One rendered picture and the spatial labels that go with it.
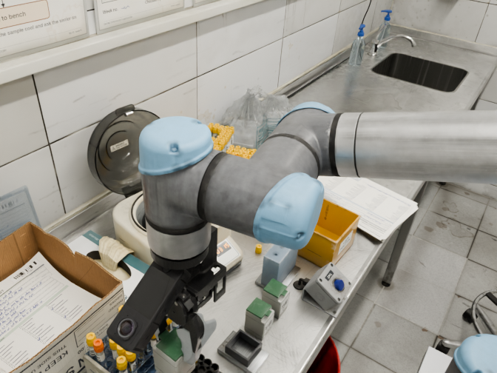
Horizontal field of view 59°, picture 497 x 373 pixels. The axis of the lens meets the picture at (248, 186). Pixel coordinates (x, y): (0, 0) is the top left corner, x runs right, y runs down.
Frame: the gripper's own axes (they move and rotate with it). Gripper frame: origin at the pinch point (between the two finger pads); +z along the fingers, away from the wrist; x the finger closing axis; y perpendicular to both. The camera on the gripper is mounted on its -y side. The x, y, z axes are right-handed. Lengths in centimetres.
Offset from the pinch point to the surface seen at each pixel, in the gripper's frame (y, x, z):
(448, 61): 229, 21, 22
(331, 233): 61, 3, 21
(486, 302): 165, -44, 110
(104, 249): 14.3, 35.9, 13.0
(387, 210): 80, -5, 21
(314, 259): 49, 1, 20
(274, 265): 34.8, 4.4, 13.3
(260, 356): 19.1, -3.7, 20.7
